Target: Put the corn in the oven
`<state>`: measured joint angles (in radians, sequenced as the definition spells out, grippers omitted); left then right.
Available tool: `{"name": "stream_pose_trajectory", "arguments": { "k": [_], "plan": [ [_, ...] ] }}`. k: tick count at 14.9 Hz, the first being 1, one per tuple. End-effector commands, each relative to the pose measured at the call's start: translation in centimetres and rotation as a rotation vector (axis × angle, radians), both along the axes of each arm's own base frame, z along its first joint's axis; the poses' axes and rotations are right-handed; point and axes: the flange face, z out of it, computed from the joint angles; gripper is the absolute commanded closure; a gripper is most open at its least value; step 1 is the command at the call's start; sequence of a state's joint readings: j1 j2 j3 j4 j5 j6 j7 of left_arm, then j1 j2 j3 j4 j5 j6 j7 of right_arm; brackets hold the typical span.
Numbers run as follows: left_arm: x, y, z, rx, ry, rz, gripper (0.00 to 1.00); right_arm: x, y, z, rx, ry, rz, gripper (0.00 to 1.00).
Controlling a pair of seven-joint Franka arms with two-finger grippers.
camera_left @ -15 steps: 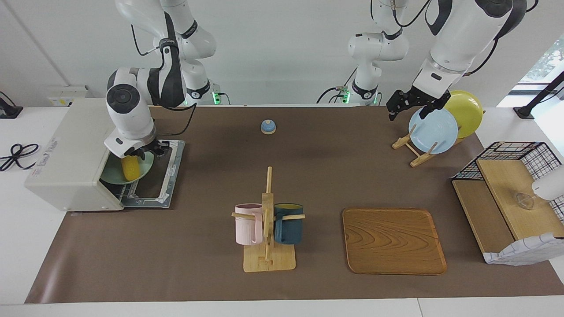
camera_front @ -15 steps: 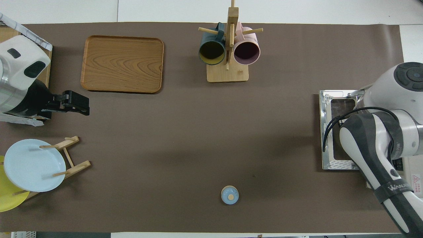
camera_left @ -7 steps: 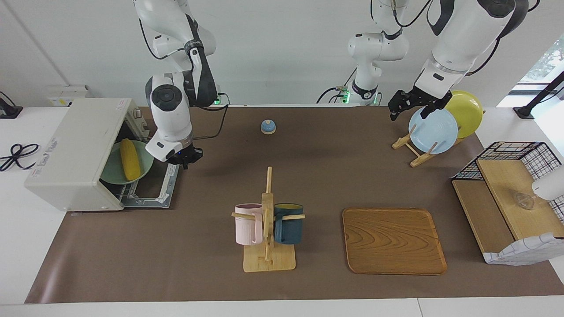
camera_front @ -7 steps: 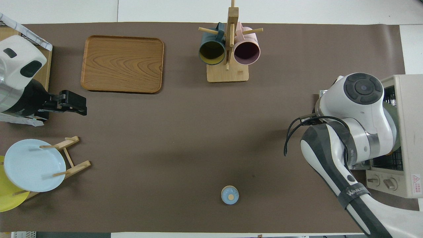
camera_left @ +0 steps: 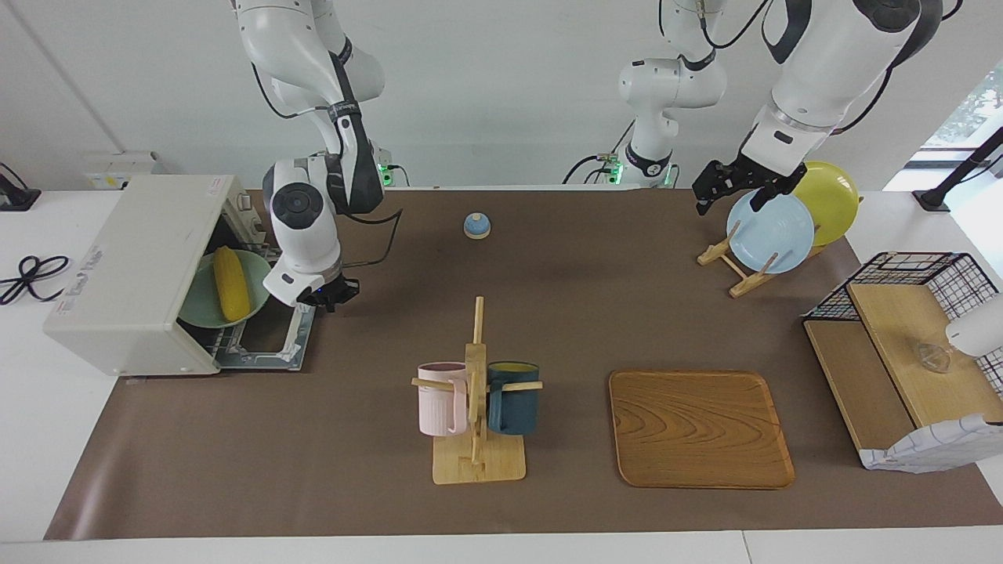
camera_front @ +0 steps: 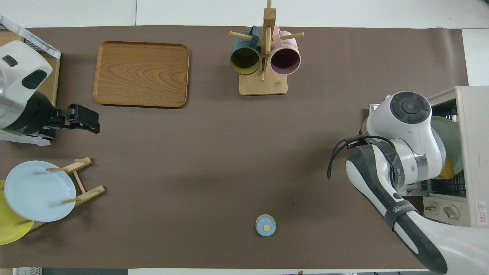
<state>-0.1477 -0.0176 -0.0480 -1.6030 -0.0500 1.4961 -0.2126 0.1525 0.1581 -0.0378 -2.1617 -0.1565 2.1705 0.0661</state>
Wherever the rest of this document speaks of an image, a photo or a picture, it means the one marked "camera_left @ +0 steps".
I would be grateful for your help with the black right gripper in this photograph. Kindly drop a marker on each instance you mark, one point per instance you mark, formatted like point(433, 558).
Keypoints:
point(325, 288)

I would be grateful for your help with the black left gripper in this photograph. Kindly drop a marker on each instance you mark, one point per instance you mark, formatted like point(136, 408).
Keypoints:
point(752, 174)

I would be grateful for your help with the oven door with window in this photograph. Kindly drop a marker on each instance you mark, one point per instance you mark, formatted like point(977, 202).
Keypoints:
point(266, 362)

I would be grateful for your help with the yellow corn cob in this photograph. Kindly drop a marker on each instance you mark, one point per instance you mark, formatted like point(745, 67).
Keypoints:
point(232, 286)

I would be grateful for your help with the pale green plate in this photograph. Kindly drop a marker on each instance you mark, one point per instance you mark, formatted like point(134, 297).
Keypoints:
point(196, 301)

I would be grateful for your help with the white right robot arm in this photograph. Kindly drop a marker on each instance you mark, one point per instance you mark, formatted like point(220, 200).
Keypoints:
point(302, 211)

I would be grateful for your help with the cream toaster oven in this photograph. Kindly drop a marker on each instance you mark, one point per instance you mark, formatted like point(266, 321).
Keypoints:
point(125, 266)

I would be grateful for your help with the light blue plate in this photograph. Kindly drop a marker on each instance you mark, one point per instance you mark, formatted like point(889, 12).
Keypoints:
point(772, 231)

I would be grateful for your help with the wooden plate rack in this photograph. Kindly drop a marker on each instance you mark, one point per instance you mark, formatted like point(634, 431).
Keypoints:
point(744, 283)

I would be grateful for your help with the yellow plate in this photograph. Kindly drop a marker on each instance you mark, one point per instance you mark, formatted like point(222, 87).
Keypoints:
point(831, 204)

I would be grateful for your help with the brown table mat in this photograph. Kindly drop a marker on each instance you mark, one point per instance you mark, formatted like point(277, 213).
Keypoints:
point(313, 439)

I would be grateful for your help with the pink mug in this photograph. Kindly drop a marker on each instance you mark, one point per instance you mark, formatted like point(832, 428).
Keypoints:
point(439, 407)

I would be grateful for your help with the small blue bell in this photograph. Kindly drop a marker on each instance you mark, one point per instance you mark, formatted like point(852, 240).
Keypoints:
point(477, 227)

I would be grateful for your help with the black stand with pole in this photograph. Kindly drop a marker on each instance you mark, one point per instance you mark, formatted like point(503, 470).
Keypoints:
point(936, 197)

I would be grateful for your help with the dark blue mug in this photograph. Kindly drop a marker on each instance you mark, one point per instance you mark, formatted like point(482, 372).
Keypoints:
point(513, 407)

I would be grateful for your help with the wooden two-tier shelf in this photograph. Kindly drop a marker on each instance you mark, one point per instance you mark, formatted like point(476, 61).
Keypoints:
point(893, 329)

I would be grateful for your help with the wooden mug rack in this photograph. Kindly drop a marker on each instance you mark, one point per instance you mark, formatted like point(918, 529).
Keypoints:
point(478, 470)

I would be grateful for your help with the brown wooden tray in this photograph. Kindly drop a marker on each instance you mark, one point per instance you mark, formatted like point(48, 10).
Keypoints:
point(697, 431)

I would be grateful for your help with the clear glass cup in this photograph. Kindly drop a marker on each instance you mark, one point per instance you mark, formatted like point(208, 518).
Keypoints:
point(934, 357)

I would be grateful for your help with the white power strip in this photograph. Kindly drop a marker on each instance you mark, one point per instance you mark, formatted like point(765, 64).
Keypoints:
point(117, 168)

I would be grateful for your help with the window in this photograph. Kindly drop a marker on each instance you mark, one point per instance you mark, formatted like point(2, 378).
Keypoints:
point(979, 102)

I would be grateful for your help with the white rounded device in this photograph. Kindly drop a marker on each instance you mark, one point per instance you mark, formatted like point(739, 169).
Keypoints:
point(979, 329)

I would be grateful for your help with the white checkered cloth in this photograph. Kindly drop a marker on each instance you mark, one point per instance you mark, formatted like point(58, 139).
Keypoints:
point(932, 450)

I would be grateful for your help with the black clamp mount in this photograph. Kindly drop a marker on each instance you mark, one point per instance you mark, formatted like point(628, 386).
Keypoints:
point(16, 196)

